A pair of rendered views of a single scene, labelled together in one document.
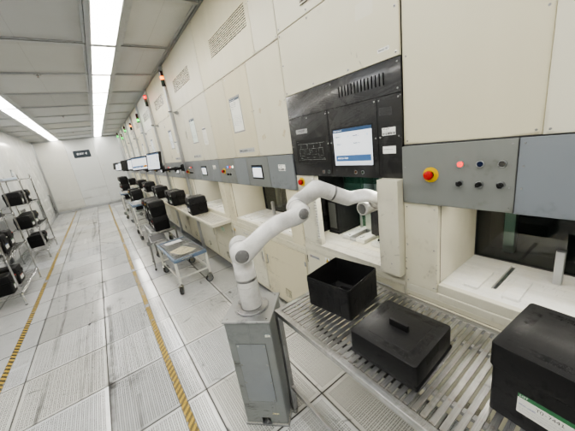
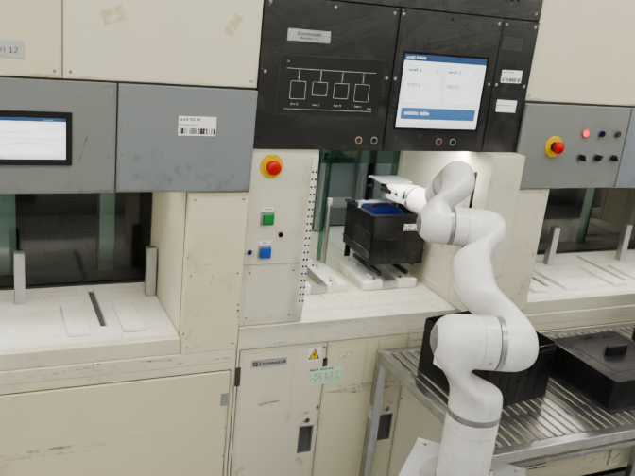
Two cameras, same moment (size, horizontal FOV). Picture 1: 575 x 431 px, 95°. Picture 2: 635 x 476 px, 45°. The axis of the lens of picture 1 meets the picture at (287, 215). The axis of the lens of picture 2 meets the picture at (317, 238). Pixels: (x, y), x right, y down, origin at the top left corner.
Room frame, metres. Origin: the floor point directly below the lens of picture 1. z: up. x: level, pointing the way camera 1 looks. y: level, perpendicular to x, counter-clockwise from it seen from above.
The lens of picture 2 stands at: (1.55, 1.87, 1.83)
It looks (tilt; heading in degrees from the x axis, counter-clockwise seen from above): 18 degrees down; 278
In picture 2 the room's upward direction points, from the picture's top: 6 degrees clockwise
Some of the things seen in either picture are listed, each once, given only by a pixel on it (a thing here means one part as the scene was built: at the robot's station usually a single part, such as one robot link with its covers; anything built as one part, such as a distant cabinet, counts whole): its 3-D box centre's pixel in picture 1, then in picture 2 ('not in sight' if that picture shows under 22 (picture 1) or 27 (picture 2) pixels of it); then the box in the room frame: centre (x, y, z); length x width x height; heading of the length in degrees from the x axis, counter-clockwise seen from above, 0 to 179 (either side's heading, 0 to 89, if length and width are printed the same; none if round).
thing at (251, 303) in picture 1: (249, 292); (466, 448); (1.37, 0.28, 0.85); 0.19 x 0.19 x 0.18
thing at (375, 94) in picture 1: (382, 221); (321, 240); (1.90, -0.70, 0.98); 0.95 x 0.88 x 1.95; 124
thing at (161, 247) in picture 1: (185, 261); not in sight; (3.50, 1.53, 0.24); 0.97 x 0.52 x 0.48; 36
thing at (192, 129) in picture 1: (215, 162); not in sight; (4.04, 0.95, 1.50); 1.52 x 0.99 x 3.00; 34
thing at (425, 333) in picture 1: (399, 334); (612, 365); (0.91, -0.39, 0.83); 0.29 x 0.29 x 0.13; 36
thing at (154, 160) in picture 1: (166, 162); not in sight; (4.30, 1.76, 1.59); 0.50 x 0.41 x 0.36; 124
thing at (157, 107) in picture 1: (186, 163); not in sight; (5.29, 1.78, 1.50); 1.52 x 0.99 x 3.00; 34
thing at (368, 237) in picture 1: (361, 233); (306, 276); (1.91, -0.55, 0.89); 0.22 x 0.21 x 0.04; 124
